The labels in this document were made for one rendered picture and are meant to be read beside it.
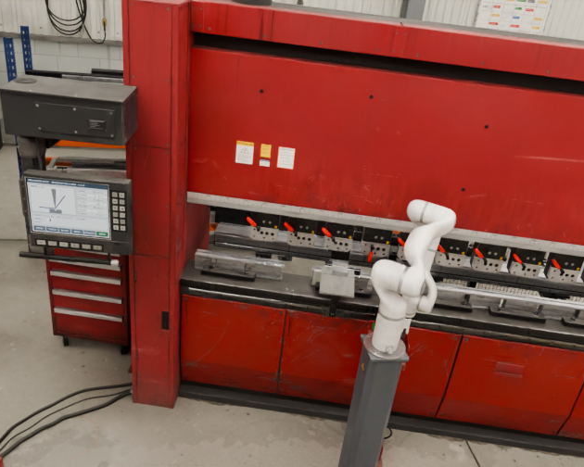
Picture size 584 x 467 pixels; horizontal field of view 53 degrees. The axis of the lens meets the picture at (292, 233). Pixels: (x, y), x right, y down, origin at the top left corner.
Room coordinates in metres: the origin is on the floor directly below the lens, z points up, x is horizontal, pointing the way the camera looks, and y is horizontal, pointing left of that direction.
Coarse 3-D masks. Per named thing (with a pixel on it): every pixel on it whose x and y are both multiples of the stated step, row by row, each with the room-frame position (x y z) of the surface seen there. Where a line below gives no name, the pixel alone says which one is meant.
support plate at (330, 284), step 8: (328, 272) 2.72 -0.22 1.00; (352, 272) 2.75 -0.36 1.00; (328, 280) 2.65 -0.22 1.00; (336, 280) 2.66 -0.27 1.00; (344, 280) 2.67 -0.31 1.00; (352, 280) 2.68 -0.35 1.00; (320, 288) 2.56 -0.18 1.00; (328, 288) 2.57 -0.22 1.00; (336, 288) 2.58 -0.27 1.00; (344, 288) 2.59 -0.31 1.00; (352, 288) 2.59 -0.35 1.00; (344, 296) 2.52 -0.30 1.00; (352, 296) 2.52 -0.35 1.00
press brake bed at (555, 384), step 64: (192, 320) 2.69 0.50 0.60; (256, 320) 2.67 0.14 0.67; (320, 320) 2.66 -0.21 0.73; (192, 384) 2.76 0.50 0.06; (256, 384) 2.70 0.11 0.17; (320, 384) 2.67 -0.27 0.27; (448, 384) 2.63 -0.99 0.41; (512, 384) 2.61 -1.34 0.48; (576, 384) 2.60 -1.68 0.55; (576, 448) 2.61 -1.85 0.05
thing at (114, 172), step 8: (64, 160) 4.48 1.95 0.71; (72, 160) 4.50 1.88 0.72; (80, 160) 4.51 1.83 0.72; (88, 160) 4.52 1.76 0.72; (96, 160) 4.53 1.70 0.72; (104, 160) 4.55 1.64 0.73; (112, 160) 4.56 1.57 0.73; (120, 160) 4.57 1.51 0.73; (48, 168) 4.20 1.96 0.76; (64, 168) 4.31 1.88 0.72; (72, 168) 4.19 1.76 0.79; (80, 168) 4.27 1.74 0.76; (88, 168) 4.30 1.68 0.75; (96, 168) 4.32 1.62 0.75; (104, 168) 4.33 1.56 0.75; (112, 168) 4.36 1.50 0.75; (120, 168) 4.37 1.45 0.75; (104, 176) 4.21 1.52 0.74; (112, 176) 4.22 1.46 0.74; (120, 176) 4.24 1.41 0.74
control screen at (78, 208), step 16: (32, 192) 2.25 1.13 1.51; (48, 192) 2.25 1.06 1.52; (64, 192) 2.26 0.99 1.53; (80, 192) 2.26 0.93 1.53; (96, 192) 2.26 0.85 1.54; (32, 208) 2.25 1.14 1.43; (48, 208) 2.25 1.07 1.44; (64, 208) 2.26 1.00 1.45; (80, 208) 2.26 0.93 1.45; (96, 208) 2.26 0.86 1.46; (32, 224) 2.25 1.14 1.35; (48, 224) 2.25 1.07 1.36; (64, 224) 2.26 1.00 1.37; (80, 224) 2.26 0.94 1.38; (96, 224) 2.26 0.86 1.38
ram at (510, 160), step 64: (192, 64) 2.80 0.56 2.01; (256, 64) 2.79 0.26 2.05; (320, 64) 2.77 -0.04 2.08; (192, 128) 2.80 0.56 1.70; (256, 128) 2.78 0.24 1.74; (320, 128) 2.77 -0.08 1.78; (384, 128) 2.76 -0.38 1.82; (448, 128) 2.75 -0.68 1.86; (512, 128) 2.73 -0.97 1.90; (576, 128) 2.72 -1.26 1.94; (192, 192) 2.80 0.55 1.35; (256, 192) 2.78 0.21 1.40; (320, 192) 2.77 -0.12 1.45; (384, 192) 2.76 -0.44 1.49; (448, 192) 2.74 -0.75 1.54; (512, 192) 2.73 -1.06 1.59; (576, 192) 2.72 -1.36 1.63
